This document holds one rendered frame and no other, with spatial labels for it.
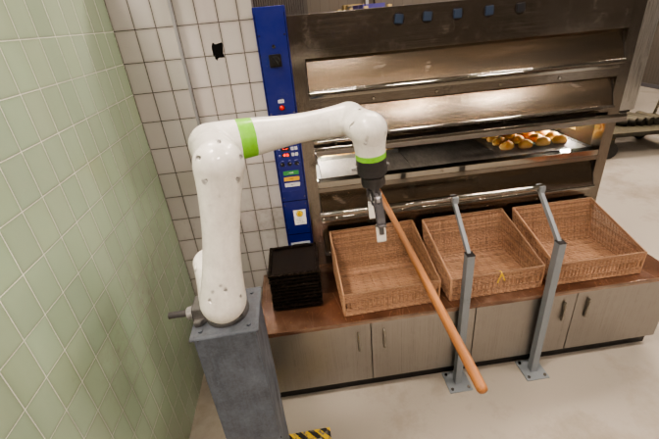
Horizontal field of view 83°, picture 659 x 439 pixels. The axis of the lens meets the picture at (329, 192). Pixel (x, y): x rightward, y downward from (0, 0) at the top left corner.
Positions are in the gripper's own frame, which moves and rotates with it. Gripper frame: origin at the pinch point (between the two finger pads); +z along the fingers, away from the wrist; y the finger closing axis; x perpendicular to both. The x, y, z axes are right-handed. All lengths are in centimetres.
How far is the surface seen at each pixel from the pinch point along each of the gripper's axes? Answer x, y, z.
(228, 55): -53, -101, -47
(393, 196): 26, -96, 50
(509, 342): 78, -37, 129
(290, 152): -31, -94, 8
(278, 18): -24, -100, -60
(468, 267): 49, -36, 61
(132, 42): -96, -100, -60
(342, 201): -6, -96, 47
